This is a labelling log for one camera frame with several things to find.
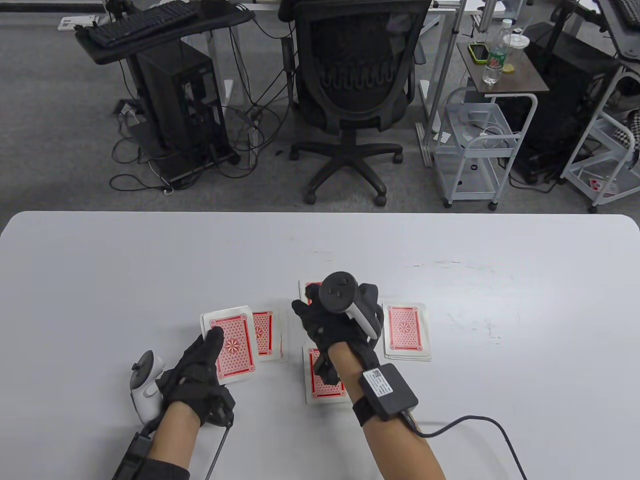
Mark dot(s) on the person's right hand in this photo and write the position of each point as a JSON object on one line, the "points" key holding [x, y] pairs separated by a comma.
{"points": [[330, 332]]}

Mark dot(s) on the person's left hand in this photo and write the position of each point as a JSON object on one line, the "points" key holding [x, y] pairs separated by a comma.
{"points": [[192, 380]]}

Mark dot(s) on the dealt red-backed cards pile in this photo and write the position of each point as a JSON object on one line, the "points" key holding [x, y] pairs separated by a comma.
{"points": [[263, 332], [320, 390], [310, 290], [404, 330]]}

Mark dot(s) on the deck of red playing cards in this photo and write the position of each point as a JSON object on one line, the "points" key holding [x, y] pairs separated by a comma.
{"points": [[235, 345]]}

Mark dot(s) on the person's left forearm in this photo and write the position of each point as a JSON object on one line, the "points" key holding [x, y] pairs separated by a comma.
{"points": [[172, 435]]}

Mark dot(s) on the person's right forearm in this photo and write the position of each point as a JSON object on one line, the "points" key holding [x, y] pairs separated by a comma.
{"points": [[400, 450]]}

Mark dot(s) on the red and white card packet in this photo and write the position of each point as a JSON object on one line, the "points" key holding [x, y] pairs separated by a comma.
{"points": [[595, 185]]}

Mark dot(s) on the white and black VR controller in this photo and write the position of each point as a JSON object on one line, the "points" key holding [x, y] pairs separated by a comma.
{"points": [[337, 292], [145, 402]]}

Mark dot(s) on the black mesh office chair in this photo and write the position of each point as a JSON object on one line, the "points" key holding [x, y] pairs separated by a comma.
{"points": [[360, 100]]}

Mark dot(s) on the white desk leg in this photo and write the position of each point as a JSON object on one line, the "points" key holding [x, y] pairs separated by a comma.
{"points": [[228, 92], [450, 50]]}

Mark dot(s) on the black computer tower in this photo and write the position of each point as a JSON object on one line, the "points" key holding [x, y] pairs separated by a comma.
{"points": [[565, 100], [175, 100]]}

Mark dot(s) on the black hanging power brick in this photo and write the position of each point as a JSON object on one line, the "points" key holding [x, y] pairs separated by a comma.
{"points": [[287, 55]]}

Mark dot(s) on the phone in green case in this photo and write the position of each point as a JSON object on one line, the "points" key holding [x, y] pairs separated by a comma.
{"points": [[479, 52]]}

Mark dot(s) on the clear bottle green label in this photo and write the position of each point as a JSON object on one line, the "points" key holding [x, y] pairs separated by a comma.
{"points": [[495, 60]]}

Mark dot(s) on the clear plastic cup with lid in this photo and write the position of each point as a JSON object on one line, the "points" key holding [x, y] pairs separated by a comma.
{"points": [[516, 41]]}

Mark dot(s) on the black keyboard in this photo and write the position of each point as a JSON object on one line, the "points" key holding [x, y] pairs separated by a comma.
{"points": [[631, 12], [135, 22]]}

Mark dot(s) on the black white checkered cloth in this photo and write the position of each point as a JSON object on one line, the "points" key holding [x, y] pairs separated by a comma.
{"points": [[634, 125]]}

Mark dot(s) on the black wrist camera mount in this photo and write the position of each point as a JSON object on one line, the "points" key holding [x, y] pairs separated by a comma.
{"points": [[327, 370], [222, 412]]}

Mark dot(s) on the brown side table white frame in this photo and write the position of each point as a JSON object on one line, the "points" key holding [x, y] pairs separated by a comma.
{"points": [[525, 75]]}

